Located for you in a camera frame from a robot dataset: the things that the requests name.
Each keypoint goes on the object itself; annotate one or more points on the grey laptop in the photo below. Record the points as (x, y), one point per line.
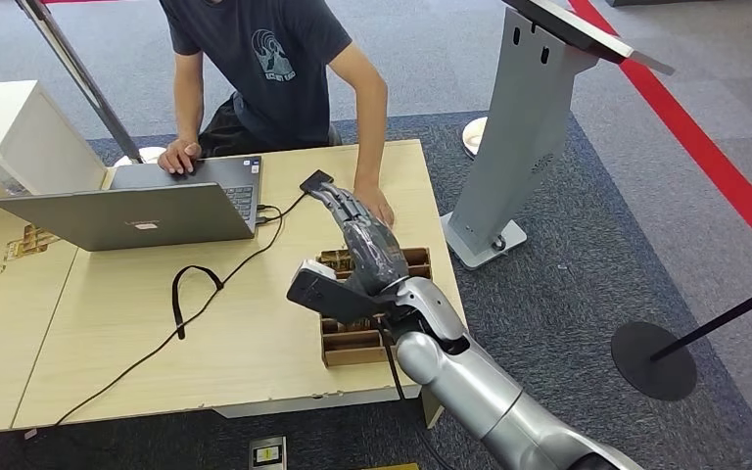
(123, 217)

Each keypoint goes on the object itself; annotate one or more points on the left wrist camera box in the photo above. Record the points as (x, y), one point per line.
(324, 295)

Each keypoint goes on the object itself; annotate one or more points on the black stanchion post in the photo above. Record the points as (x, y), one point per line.
(652, 360)

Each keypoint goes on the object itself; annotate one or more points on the grey metal pole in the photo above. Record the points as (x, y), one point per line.
(81, 81)

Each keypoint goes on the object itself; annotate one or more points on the grey floor socket box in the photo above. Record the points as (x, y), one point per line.
(267, 454)

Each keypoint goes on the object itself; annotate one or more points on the white round base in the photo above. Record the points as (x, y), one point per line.
(473, 136)
(149, 154)

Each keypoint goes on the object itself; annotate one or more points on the person's left forearm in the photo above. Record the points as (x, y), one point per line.
(371, 136)

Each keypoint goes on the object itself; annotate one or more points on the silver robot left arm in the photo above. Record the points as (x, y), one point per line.
(467, 383)

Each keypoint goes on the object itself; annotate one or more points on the black card reader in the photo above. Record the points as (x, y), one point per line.
(314, 178)

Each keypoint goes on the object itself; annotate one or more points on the person's right hand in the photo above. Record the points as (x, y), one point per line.
(180, 157)

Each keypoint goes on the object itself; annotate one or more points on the person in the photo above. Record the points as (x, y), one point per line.
(272, 97)

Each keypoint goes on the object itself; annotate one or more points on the grey kiosk stand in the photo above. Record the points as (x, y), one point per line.
(512, 149)

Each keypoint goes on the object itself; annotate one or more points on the person's left hand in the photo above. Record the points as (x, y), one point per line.
(379, 206)

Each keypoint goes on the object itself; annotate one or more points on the person's right forearm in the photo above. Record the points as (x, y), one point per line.
(188, 117)

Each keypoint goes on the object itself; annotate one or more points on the wooden card holder box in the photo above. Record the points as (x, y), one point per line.
(350, 347)

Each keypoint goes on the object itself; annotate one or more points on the white cabinet box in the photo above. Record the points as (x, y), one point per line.
(38, 136)

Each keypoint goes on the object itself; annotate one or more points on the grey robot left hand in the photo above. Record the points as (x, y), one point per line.
(369, 250)

